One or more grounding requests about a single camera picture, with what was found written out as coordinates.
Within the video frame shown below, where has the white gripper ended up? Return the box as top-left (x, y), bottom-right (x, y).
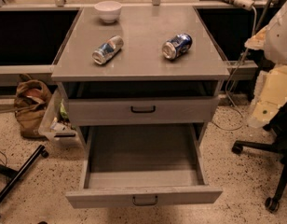
top-left (247, 64), bottom-right (287, 128)

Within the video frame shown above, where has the grey drawer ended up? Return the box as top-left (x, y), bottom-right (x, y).
top-left (65, 97), bottom-right (219, 126)
top-left (66, 124), bottom-right (222, 208)

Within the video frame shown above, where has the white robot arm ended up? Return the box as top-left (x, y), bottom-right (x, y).
top-left (245, 1), bottom-right (287, 128)

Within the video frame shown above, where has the grey top drawer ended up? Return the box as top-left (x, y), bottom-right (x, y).
top-left (65, 97), bottom-right (219, 126)

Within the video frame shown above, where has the grey drawer cabinet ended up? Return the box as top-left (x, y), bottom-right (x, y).
top-left (52, 6), bottom-right (229, 140)

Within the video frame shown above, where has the black office chair base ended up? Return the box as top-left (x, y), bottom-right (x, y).
top-left (231, 96), bottom-right (287, 214)

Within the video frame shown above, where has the silver blue soda can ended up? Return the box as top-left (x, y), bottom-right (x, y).
top-left (92, 35), bottom-right (124, 65)

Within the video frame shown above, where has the white ceramic bowl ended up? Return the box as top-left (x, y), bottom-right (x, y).
top-left (94, 1), bottom-right (122, 23)

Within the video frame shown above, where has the clear plastic storage bin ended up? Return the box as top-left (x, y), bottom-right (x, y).
top-left (37, 89), bottom-right (80, 147)

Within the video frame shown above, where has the brown fabric bag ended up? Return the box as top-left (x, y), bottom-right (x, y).
top-left (14, 74), bottom-right (52, 139)

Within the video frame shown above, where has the black metal stand leg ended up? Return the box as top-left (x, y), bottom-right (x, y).
top-left (0, 145), bottom-right (48, 218)

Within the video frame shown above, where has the white cable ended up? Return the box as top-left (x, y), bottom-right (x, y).
top-left (212, 5), bottom-right (258, 132)

